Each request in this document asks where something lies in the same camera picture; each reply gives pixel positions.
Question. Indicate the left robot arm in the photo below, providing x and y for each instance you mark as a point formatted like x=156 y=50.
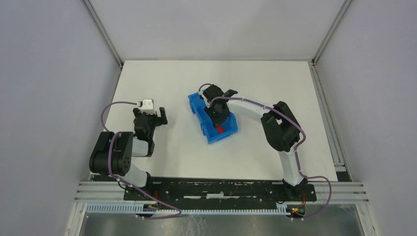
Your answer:
x=117 y=151

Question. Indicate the left aluminium corner post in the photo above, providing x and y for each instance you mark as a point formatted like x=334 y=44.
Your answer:
x=103 y=32

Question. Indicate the aluminium corner post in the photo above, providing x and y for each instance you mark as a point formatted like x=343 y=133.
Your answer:
x=103 y=32
x=332 y=29

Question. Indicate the red handled screwdriver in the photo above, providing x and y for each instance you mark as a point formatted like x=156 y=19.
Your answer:
x=220 y=129

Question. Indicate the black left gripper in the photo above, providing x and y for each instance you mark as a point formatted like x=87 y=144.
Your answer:
x=149 y=118

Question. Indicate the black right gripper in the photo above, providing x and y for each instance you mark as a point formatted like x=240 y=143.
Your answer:
x=216 y=118

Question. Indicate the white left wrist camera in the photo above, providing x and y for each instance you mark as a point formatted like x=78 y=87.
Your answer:
x=146 y=106

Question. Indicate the white slotted cable duct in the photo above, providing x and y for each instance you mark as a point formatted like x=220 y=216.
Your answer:
x=136 y=208

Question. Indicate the right aluminium side rail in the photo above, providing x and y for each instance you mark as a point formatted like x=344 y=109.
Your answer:
x=334 y=142

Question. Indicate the aluminium front frame rail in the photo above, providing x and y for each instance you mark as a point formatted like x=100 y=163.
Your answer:
x=342 y=193

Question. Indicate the blue plastic storage bin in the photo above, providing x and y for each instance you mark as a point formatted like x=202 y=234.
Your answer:
x=208 y=129

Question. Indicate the right aluminium corner post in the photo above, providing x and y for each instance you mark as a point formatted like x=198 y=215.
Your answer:
x=332 y=29

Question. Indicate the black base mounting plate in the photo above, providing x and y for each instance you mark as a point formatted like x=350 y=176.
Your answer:
x=210 y=193

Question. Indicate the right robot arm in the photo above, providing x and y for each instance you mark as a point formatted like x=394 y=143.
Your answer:
x=281 y=129

